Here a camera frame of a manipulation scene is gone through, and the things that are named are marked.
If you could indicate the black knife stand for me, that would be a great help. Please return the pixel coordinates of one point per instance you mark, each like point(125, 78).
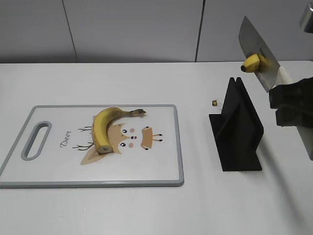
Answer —
point(237, 130)

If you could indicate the cut banana end piece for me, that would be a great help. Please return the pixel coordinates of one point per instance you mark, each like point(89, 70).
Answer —
point(251, 64)

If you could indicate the yellow banana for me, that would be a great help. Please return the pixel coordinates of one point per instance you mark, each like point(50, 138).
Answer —
point(103, 121)

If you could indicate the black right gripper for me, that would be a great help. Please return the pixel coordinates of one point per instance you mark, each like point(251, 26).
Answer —
point(293, 103)

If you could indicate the white deer cutting board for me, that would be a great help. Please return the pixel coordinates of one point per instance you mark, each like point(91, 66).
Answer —
point(88, 146)

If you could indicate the knife with white speckled handle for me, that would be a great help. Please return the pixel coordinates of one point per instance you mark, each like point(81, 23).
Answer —
point(270, 73)

